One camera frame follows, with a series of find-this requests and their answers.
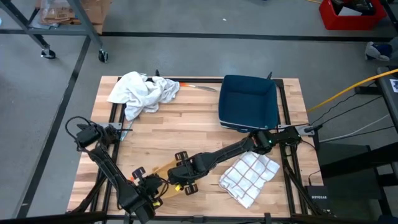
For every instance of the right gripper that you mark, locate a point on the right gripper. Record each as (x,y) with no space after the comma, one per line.
(188,171)

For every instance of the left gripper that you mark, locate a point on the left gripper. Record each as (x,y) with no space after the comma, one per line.
(150,188)

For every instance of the yellow waffle towel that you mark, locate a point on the yellow waffle towel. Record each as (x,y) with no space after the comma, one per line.
(163,169)

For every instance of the white red-checked towel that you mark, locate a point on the white red-checked towel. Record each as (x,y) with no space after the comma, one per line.
(248,179)

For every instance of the navy white striped fabric bin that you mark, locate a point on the navy white striped fabric bin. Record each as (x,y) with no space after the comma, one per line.
(248,99)

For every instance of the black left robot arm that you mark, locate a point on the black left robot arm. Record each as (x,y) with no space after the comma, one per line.
(105,161)

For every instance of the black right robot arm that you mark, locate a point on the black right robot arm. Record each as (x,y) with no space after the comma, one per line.
(230,152)

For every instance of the white terry towel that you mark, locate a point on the white terry towel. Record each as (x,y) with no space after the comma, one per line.
(136,93)

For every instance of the silver mounting plate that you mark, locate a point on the silver mounting plate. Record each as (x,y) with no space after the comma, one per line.
(116,125)
(306,129)

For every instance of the black Netgear router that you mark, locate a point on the black Netgear router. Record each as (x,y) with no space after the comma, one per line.
(317,197)

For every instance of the black stand base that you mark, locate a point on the black stand base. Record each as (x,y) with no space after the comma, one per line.
(351,168)

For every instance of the grey metal wheeled cart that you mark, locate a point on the grey metal wheeled cart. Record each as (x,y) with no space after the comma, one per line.
(84,25)

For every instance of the cardboard box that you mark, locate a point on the cardboard box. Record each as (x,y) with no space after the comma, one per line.
(93,12)

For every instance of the clear plastic packet bag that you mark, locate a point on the clear plastic packet bag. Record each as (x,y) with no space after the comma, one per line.
(56,12)

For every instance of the red plastic bin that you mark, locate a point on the red plastic bin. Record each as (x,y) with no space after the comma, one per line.
(329,20)

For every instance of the black side table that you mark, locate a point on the black side table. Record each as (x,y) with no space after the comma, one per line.
(390,93)

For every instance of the person's shoe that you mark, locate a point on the person's shoe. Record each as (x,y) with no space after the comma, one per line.
(376,51)

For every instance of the black equipment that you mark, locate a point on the black equipment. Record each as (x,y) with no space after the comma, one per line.
(357,5)

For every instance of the black aluminium table frame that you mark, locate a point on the black aluminium table frame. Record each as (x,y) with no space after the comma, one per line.
(284,102)

